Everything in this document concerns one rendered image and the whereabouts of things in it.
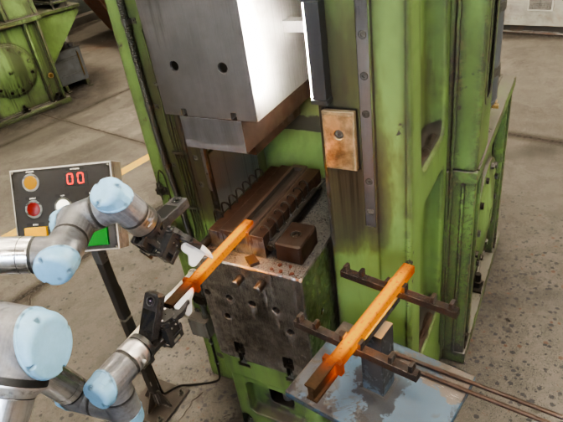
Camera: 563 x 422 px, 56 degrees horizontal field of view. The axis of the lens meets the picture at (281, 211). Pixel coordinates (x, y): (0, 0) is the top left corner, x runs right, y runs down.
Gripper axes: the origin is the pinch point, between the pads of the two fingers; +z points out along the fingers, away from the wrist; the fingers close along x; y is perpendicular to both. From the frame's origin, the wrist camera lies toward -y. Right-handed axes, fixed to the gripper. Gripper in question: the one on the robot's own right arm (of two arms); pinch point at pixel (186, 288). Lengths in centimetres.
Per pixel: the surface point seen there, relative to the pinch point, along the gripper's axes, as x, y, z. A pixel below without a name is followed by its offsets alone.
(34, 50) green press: -418, 34, 290
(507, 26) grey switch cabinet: 7, 87, 574
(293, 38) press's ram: 13, -51, 51
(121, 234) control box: -38.1, 1.6, 15.9
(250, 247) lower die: 2.3, 5.8, 27.7
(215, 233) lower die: -9.7, 3.0, 27.7
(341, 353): 46.4, -0.4, -6.7
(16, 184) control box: -70, -16, 9
